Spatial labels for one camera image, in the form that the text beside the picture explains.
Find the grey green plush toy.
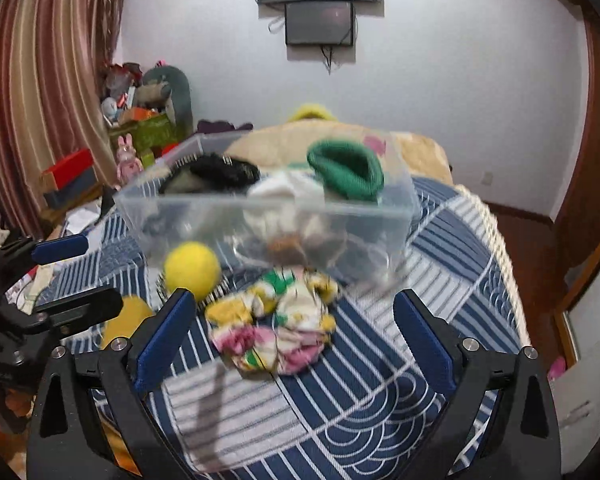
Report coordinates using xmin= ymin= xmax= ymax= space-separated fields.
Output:
xmin=133 ymin=65 xmax=194 ymax=136

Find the striped red gold curtain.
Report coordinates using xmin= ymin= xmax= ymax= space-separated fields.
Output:
xmin=0 ymin=0 xmax=123 ymax=236

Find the blue white patterned tablecloth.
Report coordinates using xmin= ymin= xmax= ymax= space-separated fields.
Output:
xmin=34 ymin=176 xmax=531 ymax=480

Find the green knitted cloth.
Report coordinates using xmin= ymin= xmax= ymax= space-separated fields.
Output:
xmin=306 ymin=140 xmax=385 ymax=202

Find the small black wall monitor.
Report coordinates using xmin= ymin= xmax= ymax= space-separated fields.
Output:
xmin=285 ymin=0 xmax=355 ymax=48

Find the dark purple garment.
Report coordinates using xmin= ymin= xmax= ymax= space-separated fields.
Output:
xmin=195 ymin=119 xmax=253 ymax=134

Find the yellow sponge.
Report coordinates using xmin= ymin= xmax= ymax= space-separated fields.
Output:
xmin=99 ymin=295 xmax=154 ymax=350

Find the yellow felt ball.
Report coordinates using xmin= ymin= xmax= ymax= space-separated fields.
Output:
xmin=163 ymin=242 xmax=221 ymax=302

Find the white earphone cable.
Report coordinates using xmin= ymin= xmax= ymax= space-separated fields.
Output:
xmin=324 ymin=228 xmax=397 ymax=281

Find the white wall socket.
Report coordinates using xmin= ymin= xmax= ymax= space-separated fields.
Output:
xmin=481 ymin=171 xmax=493 ymax=185

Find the green storage box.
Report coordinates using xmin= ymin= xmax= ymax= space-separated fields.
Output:
xmin=108 ymin=114 xmax=184 ymax=153

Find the brown wooden door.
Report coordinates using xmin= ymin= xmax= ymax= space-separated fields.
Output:
xmin=554 ymin=6 xmax=600 ymax=312

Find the clear plastic storage bin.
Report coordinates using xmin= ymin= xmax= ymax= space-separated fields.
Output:
xmin=116 ymin=120 xmax=420 ymax=282

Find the white drawstring pouch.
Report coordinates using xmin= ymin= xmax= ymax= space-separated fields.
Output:
xmin=244 ymin=169 xmax=329 ymax=243

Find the red gift box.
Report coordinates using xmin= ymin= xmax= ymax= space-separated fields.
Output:
xmin=40 ymin=148 xmax=94 ymax=193

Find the yellow chair back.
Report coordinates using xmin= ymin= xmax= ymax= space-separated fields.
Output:
xmin=288 ymin=103 xmax=337 ymax=122

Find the floral fabric scrunchie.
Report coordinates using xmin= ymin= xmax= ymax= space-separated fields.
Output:
xmin=204 ymin=268 xmax=341 ymax=376

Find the white sliding wardrobe door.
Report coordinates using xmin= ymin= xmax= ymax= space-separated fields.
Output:
xmin=552 ymin=273 xmax=600 ymax=474

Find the black white striped scrunchie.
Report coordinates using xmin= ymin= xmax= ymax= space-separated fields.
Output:
xmin=159 ymin=153 xmax=261 ymax=195

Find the pink rabbit doll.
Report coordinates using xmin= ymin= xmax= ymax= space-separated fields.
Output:
xmin=116 ymin=133 xmax=144 ymax=186

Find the beige fleece blanket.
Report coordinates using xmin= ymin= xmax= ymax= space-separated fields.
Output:
xmin=225 ymin=119 xmax=453 ymax=185

